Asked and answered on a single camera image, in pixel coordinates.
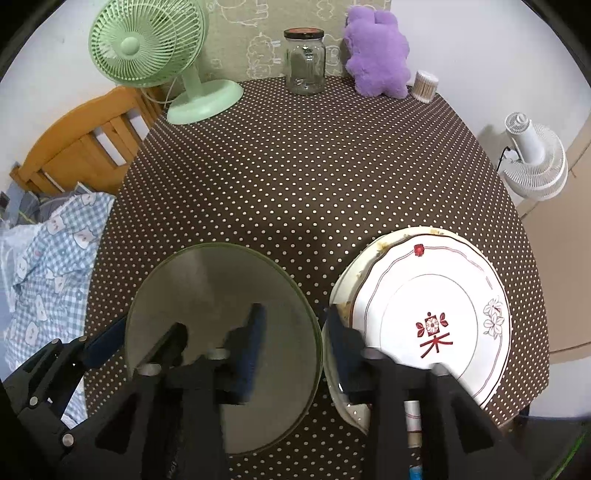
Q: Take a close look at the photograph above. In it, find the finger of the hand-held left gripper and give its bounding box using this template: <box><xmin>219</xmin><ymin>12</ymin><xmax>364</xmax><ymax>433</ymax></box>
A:
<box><xmin>136</xmin><ymin>322</ymin><xmax>188</xmax><ymax>374</ymax></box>
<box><xmin>51</xmin><ymin>318</ymin><xmax>129</xmax><ymax>370</ymax></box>

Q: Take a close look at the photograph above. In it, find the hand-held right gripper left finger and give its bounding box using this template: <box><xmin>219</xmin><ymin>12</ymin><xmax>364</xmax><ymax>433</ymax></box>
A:
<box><xmin>88</xmin><ymin>302</ymin><xmax>267</xmax><ymax>480</ymax></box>

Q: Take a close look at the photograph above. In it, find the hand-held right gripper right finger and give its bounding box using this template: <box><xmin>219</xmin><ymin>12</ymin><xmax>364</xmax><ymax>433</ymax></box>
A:
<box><xmin>325</xmin><ymin>307</ymin><xmax>536</xmax><ymax>480</ymax></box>

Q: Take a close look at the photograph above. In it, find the large yellow flower plate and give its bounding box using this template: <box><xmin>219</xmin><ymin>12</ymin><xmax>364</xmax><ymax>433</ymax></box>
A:
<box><xmin>322</xmin><ymin>226</ymin><xmax>467</xmax><ymax>435</ymax></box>

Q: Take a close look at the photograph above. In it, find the large grey bowl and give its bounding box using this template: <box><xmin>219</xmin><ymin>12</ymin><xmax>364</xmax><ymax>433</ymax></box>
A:
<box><xmin>124</xmin><ymin>242</ymin><xmax>324</xmax><ymax>455</ymax></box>

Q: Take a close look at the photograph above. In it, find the white plate with red pattern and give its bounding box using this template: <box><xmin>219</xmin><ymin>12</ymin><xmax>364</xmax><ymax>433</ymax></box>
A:
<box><xmin>351</xmin><ymin>237</ymin><xmax>513</xmax><ymax>407</ymax></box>

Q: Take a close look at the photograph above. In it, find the blue checked cloth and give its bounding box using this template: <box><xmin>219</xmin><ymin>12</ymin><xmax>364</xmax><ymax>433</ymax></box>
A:
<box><xmin>0</xmin><ymin>191</ymin><xmax>116</xmax><ymax>425</ymax></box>

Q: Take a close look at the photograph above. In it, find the white tube with red band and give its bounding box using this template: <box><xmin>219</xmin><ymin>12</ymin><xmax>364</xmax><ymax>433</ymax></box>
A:
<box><xmin>403</xmin><ymin>401</ymin><xmax>424</xmax><ymax>480</ymax></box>

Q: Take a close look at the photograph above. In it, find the grey cloth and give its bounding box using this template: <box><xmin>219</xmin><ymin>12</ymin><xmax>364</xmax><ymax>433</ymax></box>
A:
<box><xmin>4</xmin><ymin>189</ymin><xmax>70</xmax><ymax>227</ymax></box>

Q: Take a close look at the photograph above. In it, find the brown polka dot tablecloth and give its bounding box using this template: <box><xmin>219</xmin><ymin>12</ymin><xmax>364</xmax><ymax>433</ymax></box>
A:
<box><xmin>85</xmin><ymin>76</ymin><xmax>552</xmax><ymax>457</ymax></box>

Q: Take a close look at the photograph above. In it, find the wooden chair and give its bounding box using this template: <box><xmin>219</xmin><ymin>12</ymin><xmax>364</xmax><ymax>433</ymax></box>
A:
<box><xmin>10</xmin><ymin>85</ymin><xmax>164</xmax><ymax>197</ymax></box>

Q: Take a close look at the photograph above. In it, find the beige door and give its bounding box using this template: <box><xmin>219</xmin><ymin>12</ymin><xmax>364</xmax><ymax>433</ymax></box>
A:
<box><xmin>517</xmin><ymin>129</ymin><xmax>591</xmax><ymax>367</ymax></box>

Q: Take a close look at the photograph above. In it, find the white fan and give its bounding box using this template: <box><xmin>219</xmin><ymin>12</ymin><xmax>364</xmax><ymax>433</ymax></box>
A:
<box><xmin>502</xmin><ymin>112</ymin><xmax>568</xmax><ymax>200</ymax></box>

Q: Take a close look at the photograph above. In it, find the small toothpick jar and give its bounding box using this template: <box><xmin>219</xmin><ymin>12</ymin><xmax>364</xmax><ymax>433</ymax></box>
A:
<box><xmin>412</xmin><ymin>70</ymin><xmax>439</xmax><ymax>103</ymax></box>

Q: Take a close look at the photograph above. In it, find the glass jar with dark lid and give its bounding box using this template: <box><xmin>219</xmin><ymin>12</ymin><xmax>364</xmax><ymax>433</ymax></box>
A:
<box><xmin>283</xmin><ymin>28</ymin><xmax>327</xmax><ymax>95</ymax></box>

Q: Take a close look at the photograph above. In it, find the green desk fan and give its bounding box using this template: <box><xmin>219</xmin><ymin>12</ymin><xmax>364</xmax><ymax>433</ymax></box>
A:
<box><xmin>89</xmin><ymin>0</ymin><xmax>244</xmax><ymax>125</ymax></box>

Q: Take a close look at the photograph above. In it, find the green patterned mat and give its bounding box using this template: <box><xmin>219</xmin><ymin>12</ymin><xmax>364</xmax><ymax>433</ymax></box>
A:
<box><xmin>203</xmin><ymin>0</ymin><xmax>393</xmax><ymax>81</ymax></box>

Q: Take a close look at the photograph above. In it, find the purple plush toy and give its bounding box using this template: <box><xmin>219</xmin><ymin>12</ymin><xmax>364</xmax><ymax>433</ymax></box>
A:
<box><xmin>342</xmin><ymin>6</ymin><xmax>411</xmax><ymax>99</ymax></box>

